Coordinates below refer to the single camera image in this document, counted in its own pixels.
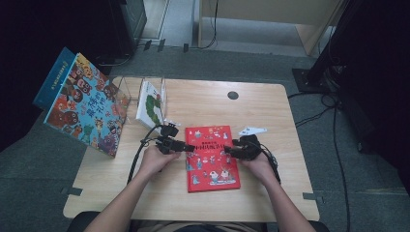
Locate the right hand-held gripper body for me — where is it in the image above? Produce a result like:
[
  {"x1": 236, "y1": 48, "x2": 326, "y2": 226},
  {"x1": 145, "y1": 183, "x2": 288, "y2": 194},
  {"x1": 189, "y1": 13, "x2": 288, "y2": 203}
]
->
[{"x1": 231, "y1": 126, "x2": 268, "y2": 161}]

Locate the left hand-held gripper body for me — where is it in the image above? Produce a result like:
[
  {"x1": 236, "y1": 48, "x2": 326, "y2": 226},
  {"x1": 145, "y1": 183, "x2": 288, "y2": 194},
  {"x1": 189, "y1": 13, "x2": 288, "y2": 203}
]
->
[{"x1": 156, "y1": 121, "x2": 182, "y2": 156}]

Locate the red picture book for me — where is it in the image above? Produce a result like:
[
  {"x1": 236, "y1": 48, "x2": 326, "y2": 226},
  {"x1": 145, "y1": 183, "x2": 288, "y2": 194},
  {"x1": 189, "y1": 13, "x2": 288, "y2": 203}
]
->
[{"x1": 184, "y1": 125, "x2": 242, "y2": 193}]

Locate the white caterpillar book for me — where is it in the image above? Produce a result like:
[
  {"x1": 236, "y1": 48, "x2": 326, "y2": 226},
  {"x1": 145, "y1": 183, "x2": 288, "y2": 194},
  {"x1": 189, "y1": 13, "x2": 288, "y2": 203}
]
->
[{"x1": 135, "y1": 80, "x2": 166, "y2": 131}]

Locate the clear acrylic book rack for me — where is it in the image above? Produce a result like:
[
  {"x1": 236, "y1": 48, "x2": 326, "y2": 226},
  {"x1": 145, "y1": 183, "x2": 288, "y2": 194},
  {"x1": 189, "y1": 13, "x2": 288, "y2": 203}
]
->
[{"x1": 110, "y1": 75, "x2": 168, "y2": 128}]

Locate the person's right hand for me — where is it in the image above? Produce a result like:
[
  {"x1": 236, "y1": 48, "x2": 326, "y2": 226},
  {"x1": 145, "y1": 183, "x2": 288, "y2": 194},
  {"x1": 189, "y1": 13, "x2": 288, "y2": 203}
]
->
[{"x1": 240, "y1": 155, "x2": 276, "y2": 188}]

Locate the person's left hand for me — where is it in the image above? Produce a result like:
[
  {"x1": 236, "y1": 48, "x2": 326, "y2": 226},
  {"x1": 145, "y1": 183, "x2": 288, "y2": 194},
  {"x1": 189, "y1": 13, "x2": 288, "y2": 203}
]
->
[{"x1": 138, "y1": 146, "x2": 182, "y2": 182}]

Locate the person's clothing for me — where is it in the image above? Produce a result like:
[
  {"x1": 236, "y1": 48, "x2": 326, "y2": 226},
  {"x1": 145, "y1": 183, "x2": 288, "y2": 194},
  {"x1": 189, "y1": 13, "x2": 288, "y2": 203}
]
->
[{"x1": 129, "y1": 220, "x2": 265, "y2": 232}]

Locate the grey floor tape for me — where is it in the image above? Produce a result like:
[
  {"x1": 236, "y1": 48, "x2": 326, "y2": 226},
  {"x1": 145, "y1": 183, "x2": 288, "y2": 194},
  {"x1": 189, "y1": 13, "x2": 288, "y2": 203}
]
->
[
  {"x1": 61, "y1": 186, "x2": 84, "y2": 197},
  {"x1": 302, "y1": 191, "x2": 325, "y2": 205}
]

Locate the black metal stand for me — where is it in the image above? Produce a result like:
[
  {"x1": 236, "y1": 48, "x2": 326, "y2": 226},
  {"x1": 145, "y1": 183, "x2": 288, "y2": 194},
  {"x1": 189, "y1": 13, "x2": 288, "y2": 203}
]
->
[{"x1": 291, "y1": 0, "x2": 356, "y2": 95}]

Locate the black computer tower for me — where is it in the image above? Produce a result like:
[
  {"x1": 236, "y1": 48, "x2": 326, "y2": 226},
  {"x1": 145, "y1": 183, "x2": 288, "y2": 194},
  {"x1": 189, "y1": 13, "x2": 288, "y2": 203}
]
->
[{"x1": 109, "y1": 0, "x2": 148, "y2": 57}]

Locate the light wooden cabinet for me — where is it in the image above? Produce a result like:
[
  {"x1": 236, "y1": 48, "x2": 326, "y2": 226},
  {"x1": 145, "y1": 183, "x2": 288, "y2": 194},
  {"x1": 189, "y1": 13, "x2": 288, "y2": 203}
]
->
[{"x1": 197, "y1": 0, "x2": 351, "y2": 56}]

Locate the dark curtain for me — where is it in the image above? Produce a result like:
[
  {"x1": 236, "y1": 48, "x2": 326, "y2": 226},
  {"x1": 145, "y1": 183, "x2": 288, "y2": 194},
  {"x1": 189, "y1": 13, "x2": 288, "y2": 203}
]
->
[
  {"x1": 0, "y1": 0, "x2": 114, "y2": 153},
  {"x1": 337, "y1": 0, "x2": 410, "y2": 194}
]

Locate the right hand-held gripper cable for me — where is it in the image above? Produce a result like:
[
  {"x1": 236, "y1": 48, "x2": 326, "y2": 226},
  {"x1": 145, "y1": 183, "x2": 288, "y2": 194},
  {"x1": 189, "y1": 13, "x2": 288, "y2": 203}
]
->
[{"x1": 257, "y1": 141, "x2": 282, "y2": 186}]

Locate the hand-held gripper cable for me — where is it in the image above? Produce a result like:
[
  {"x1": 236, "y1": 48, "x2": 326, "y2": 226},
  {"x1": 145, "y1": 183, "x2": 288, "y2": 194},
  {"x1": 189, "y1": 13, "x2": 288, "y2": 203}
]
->
[
  {"x1": 127, "y1": 125, "x2": 166, "y2": 186},
  {"x1": 257, "y1": 141, "x2": 282, "y2": 186}
]

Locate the left hand-held gripper cable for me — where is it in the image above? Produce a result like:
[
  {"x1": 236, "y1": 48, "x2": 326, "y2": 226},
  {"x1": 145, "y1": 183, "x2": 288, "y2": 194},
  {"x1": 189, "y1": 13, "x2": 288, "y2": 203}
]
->
[{"x1": 127, "y1": 125, "x2": 166, "y2": 186}]

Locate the short black floor cable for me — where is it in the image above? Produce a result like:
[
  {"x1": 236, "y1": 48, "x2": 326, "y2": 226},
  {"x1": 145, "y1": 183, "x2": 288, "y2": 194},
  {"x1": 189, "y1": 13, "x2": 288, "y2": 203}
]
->
[{"x1": 286, "y1": 91, "x2": 337, "y2": 129}]

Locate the long black floor cable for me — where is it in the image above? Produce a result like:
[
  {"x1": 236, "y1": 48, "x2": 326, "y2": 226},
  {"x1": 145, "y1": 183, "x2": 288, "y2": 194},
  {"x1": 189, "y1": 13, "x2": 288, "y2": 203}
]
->
[{"x1": 331, "y1": 96, "x2": 352, "y2": 232}]

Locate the black hanging cable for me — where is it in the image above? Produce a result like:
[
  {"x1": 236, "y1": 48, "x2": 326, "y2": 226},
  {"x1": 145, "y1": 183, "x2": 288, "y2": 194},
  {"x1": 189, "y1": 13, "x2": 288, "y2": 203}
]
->
[{"x1": 196, "y1": 0, "x2": 220, "y2": 50}]

